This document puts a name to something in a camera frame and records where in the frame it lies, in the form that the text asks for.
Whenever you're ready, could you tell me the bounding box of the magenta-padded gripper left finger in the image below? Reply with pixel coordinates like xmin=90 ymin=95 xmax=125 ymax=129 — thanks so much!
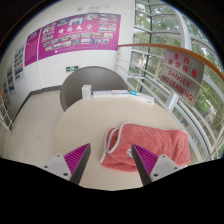
xmin=42 ymin=142 xmax=92 ymax=186

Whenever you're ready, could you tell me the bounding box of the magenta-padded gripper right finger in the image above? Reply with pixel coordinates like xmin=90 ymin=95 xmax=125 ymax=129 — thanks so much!
xmin=131 ymin=143 xmax=183 ymax=187

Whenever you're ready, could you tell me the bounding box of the pink towel with white trim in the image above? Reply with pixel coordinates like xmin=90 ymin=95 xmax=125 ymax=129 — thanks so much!
xmin=99 ymin=121 xmax=192 ymax=173

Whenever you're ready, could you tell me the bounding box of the flat white and blue box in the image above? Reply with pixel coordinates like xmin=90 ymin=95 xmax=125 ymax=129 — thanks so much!
xmin=129 ymin=90 xmax=155 ymax=105

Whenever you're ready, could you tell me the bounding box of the small upright white box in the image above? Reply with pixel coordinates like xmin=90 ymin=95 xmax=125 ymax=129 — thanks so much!
xmin=81 ymin=84 xmax=92 ymax=101

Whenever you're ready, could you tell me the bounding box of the short white railing section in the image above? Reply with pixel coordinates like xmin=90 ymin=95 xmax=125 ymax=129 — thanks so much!
xmin=0 ymin=91 xmax=14 ymax=131

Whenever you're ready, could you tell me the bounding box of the clear warning sign red lettering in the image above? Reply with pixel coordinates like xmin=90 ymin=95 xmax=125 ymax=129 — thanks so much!
xmin=159 ymin=49 xmax=206 ymax=108

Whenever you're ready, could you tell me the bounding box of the green exit sign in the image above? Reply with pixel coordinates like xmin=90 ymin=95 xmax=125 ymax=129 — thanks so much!
xmin=65 ymin=65 xmax=80 ymax=73

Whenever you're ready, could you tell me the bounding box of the photo collage wall poster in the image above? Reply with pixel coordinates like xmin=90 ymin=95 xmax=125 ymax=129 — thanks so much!
xmin=2 ymin=79 xmax=10 ymax=101
xmin=13 ymin=44 xmax=26 ymax=83
xmin=6 ymin=64 xmax=16 ymax=96

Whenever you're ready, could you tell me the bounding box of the narrow magenta wall poster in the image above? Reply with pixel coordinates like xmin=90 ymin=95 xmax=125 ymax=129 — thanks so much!
xmin=23 ymin=27 xmax=42 ymax=67

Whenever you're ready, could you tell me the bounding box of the large magenta wall poster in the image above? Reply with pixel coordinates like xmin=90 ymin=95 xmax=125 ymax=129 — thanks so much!
xmin=37 ymin=13 xmax=122 ymax=61

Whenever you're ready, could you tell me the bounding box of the white-framed glass window wall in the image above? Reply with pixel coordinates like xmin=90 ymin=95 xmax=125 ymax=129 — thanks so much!
xmin=133 ymin=0 xmax=224 ymax=158

